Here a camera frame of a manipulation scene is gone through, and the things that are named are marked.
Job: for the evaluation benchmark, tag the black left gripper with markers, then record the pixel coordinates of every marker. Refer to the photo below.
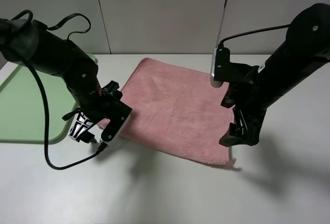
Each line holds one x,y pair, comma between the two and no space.
82,83

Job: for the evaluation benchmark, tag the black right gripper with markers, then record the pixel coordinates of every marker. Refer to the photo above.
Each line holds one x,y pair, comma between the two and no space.
240,95

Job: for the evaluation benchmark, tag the pink terry towel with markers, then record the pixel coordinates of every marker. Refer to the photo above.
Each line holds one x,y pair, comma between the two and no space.
177,111

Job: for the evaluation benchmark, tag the light green plastic tray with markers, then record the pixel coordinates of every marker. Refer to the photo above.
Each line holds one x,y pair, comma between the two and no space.
22,112

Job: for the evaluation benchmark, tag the black left handle arm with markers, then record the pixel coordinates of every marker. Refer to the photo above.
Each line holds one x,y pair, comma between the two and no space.
46,52

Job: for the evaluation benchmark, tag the black handle arm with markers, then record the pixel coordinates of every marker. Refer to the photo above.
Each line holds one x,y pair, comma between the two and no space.
305,50
46,52

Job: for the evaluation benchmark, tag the black right handle arm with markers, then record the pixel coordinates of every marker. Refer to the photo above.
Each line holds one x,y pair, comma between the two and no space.
305,50

